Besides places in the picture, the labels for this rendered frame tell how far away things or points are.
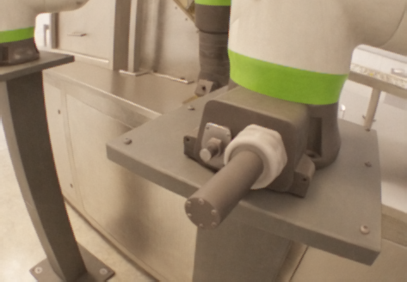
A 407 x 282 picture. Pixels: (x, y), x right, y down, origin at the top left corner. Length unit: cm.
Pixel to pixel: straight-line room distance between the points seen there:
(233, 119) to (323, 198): 10
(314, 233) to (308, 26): 16
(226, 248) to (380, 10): 31
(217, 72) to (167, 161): 35
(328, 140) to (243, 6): 15
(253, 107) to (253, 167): 5
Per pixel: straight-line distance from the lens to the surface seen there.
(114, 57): 106
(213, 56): 55
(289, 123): 20
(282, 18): 23
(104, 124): 87
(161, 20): 98
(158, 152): 26
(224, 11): 52
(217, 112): 22
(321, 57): 24
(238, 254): 36
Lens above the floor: 105
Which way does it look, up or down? 25 degrees down
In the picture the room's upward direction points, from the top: 5 degrees clockwise
